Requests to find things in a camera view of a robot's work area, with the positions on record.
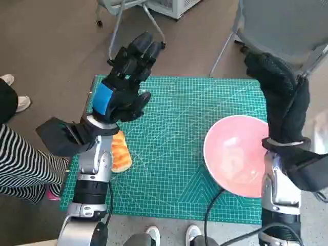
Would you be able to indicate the black gloved robot right hand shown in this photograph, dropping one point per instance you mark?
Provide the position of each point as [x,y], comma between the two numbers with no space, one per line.
[282,102]

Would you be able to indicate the bare black robot left hand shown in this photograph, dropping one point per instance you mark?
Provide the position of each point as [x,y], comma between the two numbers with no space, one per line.
[125,84]

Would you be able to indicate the oblong striped toy bread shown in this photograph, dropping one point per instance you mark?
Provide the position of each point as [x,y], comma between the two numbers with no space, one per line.
[120,156]

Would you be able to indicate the pink bowl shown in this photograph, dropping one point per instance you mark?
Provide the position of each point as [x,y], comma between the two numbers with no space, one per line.
[230,153]

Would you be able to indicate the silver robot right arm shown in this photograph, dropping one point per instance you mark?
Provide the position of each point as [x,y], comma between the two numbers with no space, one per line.
[279,192]

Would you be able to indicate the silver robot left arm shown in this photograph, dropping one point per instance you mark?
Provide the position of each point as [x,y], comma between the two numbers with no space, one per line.
[94,159]

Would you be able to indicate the green cutting mat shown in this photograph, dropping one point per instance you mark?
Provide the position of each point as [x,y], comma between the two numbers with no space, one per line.
[166,128]

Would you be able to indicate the grey chair with casters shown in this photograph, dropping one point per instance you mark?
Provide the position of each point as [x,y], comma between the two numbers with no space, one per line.
[118,23]

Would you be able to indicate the grey mesh seat chair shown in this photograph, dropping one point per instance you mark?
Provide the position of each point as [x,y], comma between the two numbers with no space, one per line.
[282,25]

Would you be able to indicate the white appliance cabinet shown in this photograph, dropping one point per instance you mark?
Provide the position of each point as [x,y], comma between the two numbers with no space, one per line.
[174,7]

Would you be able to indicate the white shoe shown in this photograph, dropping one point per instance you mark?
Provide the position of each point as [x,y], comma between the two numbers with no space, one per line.
[7,79]
[23,103]

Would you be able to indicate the person in striped clothing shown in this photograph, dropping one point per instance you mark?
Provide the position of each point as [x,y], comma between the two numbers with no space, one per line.
[20,159]

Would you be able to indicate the white sneaker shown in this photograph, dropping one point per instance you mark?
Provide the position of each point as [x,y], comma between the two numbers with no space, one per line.
[192,234]
[153,234]

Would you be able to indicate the dark grey knee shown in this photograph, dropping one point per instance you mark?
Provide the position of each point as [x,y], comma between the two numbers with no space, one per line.
[206,242]
[138,241]

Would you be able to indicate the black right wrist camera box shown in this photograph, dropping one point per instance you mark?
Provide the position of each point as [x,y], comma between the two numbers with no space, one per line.
[310,169]

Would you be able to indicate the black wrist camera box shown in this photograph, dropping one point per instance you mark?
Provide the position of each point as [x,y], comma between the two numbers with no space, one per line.
[59,138]
[310,169]

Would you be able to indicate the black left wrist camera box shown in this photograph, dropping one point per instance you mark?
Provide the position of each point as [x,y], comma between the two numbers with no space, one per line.
[59,138]

